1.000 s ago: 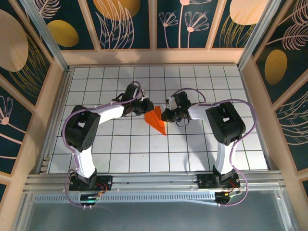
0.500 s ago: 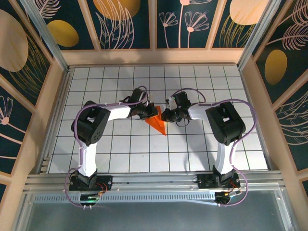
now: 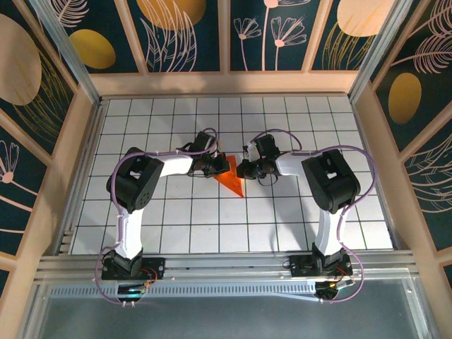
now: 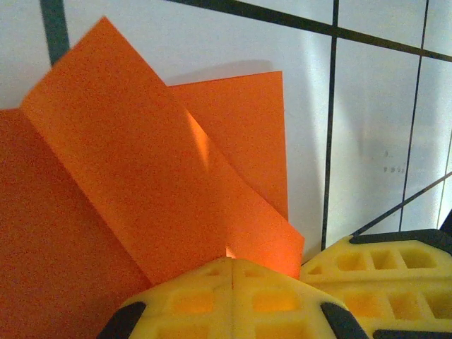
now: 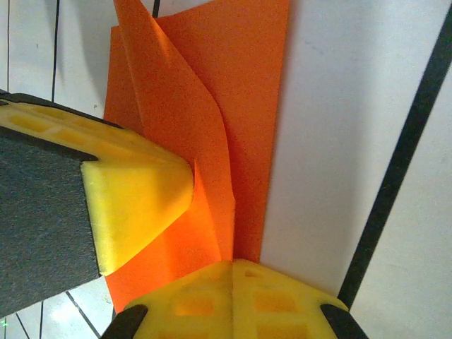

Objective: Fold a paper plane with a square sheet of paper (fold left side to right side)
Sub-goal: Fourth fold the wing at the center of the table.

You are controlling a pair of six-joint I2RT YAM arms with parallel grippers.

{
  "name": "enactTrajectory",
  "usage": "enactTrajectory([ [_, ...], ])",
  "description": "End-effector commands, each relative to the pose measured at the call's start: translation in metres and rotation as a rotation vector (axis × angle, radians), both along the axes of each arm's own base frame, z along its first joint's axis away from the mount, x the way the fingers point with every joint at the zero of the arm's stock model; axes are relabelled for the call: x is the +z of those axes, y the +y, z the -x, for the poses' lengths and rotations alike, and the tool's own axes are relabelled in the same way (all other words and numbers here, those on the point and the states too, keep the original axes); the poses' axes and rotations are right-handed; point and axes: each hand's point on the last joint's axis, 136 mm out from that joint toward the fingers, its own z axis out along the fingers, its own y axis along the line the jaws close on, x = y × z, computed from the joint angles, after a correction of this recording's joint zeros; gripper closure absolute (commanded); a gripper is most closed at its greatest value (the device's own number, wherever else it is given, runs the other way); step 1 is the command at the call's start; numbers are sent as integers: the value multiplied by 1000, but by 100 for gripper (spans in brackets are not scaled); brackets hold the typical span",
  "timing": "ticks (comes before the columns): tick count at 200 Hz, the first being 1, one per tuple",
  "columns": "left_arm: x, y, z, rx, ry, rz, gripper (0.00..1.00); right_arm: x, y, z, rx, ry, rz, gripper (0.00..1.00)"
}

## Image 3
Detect wall panel yellow circle leaves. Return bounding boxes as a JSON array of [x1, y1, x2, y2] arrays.
[[125, 0, 224, 74]]

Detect long aluminium mounting rail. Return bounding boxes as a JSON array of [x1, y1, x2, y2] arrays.
[[35, 250, 420, 283]]

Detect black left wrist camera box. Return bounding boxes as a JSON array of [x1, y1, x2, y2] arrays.
[[192, 131, 219, 157]]

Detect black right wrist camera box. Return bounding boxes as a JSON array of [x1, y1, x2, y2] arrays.
[[249, 136, 283, 160]]

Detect grey slotted cable duct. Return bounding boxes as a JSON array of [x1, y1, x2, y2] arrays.
[[49, 284, 319, 298]]

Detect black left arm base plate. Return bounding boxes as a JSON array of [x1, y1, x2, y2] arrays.
[[101, 256, 166, 282]]

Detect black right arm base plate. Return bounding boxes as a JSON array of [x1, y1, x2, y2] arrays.
[[289, 254, 353, 280]]

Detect orange cloth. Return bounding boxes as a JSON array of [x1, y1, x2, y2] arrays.
[[213, 155, 245, 198]]

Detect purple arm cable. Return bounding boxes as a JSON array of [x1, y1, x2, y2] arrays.
[[93, 126, 222, 307], [243, 129, 376, 304]]

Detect wall panel pale circle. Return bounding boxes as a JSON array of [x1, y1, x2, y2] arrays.
[[309, 0, 398, 73], [0, 10, 78, 160]]

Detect small black controller board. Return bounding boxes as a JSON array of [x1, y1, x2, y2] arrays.
[[117, 282, 148, 300], [315, 280, 355, 302]]

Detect aluminium side rail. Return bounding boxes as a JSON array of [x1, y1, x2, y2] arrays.
[[54, 98, 107, 256], [349, 97, 405, 252]]

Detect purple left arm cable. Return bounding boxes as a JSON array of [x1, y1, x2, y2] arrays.
[[93, 126, 222, 307]]

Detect wall panel yellow oval feather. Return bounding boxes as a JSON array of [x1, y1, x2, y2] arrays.
[[45, 0, 142, 75], [370, 0, 452, 155]]

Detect aluminium corner post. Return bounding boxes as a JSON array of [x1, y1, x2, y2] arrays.
[[347, 0, 412, 102], [28, 0, 104, 104]]

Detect grey translucent platform sheet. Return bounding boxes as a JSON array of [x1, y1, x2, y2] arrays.
[[20, 278, 434, 339]]

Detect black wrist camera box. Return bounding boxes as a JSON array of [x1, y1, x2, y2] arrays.
[[249, 136, 283, 160], [192, 131, 219, 157]]

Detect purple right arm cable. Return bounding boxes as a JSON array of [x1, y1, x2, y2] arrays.
[[243, 129, 376, 304]]

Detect wall panel pink flowers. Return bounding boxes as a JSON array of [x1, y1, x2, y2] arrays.
[[0, 123, 50, 258], [228, 0, 326, 73]]

